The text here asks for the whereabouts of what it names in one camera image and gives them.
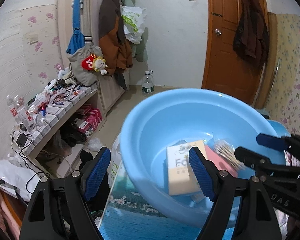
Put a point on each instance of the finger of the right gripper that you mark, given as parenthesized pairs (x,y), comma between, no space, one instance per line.
(250,159)
(275,143)

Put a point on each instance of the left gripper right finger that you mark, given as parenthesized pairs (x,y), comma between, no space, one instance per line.
(206,173)

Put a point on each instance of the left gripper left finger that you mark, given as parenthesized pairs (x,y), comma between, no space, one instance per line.
(94,173)

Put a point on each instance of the Face tissue pack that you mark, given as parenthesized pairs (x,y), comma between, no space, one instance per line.
(181,179)

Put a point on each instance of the cotton swab bag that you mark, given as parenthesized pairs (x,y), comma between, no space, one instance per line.
(227,152)

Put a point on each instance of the light blue plastic basin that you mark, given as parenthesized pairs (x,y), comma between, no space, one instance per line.
(183,118)

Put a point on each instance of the pink face toy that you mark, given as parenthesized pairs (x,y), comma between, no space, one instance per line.
(219,162)

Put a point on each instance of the grey broom with dustpan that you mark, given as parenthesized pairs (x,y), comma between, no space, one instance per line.
(276,70)

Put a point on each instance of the pink boxes under shelf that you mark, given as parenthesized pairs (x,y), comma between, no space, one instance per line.
(87,117)

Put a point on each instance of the cluttered tiled shelf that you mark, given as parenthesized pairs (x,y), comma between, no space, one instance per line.
(57,116)

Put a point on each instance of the white plastic bag on left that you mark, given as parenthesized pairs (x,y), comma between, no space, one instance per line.
(18,178)

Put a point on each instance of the light wooden wardrobe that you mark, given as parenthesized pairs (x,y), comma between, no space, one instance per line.
(110,91)

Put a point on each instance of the orange wooden door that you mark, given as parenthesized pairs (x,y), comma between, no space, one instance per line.
(224,70)

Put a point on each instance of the clear plastic water bottle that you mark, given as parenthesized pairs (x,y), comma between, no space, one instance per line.
(147,86)

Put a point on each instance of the red label bottle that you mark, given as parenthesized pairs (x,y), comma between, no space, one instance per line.
(21,114)

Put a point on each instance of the red yellow plush charm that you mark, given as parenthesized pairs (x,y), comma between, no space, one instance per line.
(96,63)

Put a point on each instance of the dark brown jacket on door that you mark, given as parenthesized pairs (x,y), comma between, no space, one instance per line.
(251,42)

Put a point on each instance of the brown orange hanging coat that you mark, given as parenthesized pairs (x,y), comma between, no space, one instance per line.
(115,47)

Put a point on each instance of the white green plastic bag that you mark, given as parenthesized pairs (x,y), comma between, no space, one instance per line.
(134,23)

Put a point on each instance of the blue strap grey bag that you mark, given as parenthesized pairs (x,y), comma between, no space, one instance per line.
(81,44)

